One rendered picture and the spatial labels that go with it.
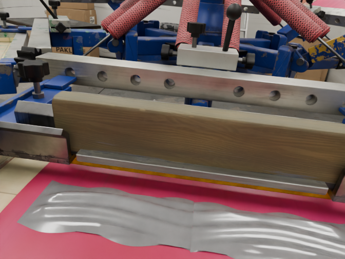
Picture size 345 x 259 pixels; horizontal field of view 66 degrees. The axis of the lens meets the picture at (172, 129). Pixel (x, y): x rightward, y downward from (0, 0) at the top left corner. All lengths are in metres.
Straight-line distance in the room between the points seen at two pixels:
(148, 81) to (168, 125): 0.25
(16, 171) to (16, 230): 0.10
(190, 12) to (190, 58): 0.27
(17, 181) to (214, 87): 0.36
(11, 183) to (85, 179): 0.09
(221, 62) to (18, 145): 0.39
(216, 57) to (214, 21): 0.51
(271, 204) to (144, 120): 0.19
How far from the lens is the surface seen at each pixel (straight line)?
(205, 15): 1.07
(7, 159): 0.42
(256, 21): 4.49
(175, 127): 0.30
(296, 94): 0.56
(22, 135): 0.36
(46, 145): 0.35
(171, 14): 4.45
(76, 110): 0.33
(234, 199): 0.35
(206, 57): 0.57
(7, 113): 0.46
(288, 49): 0.94
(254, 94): 0.54
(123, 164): 0.32
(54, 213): 0.32
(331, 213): 0.39
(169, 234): 0.29
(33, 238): 0.31
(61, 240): 0.30
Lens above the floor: 1.18
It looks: 27 degrees down
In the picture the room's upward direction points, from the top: 5 degrees clockwise
